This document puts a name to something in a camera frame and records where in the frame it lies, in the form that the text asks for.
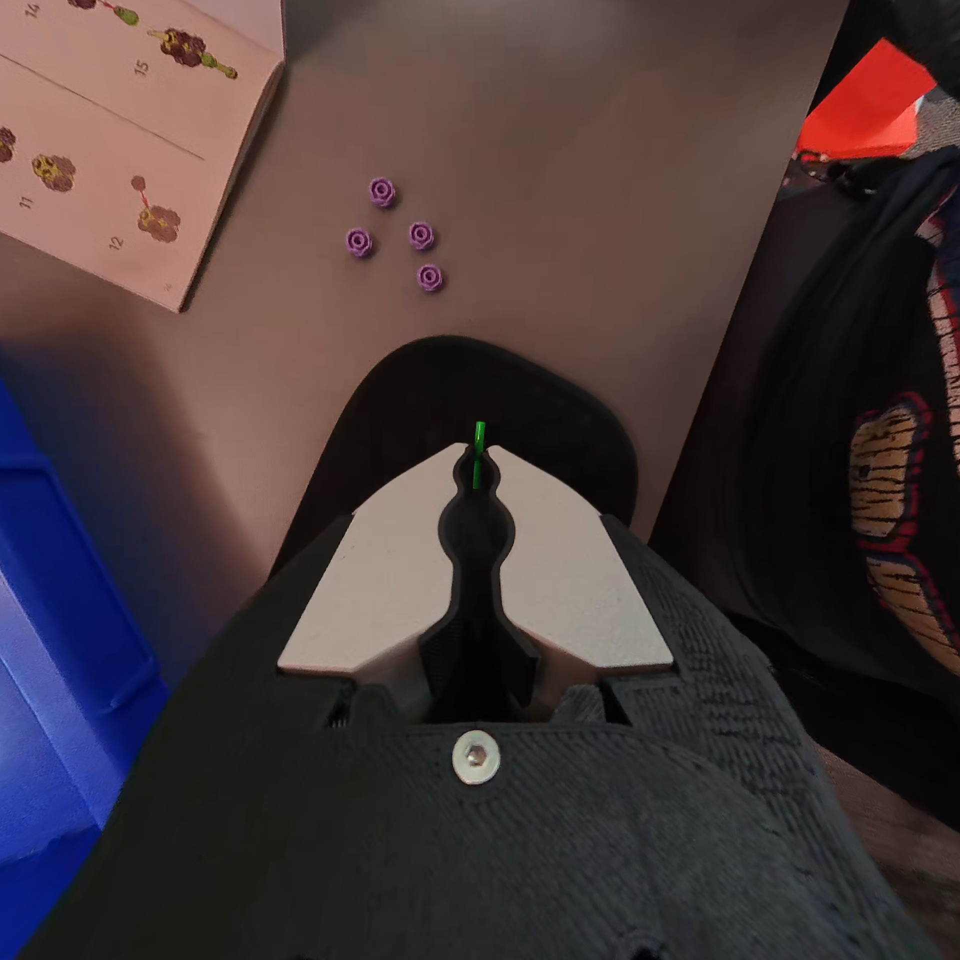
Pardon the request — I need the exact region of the black mesh cushion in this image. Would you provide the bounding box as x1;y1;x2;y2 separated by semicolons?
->
270;335;642;579

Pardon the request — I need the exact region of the grey desk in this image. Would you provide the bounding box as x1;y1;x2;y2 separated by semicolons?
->
0;0;849;691

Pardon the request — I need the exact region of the person's dark clothing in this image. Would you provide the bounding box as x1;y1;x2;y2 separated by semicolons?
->
648;0;960;789

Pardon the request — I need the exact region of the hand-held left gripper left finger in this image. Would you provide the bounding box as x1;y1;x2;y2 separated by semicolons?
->
278;446;475;699

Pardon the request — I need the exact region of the white instruction booklet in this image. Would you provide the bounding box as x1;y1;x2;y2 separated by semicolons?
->
0;0;286;313

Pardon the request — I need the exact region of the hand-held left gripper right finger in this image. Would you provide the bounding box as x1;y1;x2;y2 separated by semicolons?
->
483;446;676;699

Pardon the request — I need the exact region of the blue plastic bin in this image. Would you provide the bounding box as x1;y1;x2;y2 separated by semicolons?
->
0;375;169;916

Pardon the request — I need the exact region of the orange traffic cone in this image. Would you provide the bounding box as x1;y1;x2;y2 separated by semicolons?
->
795;38;939;163

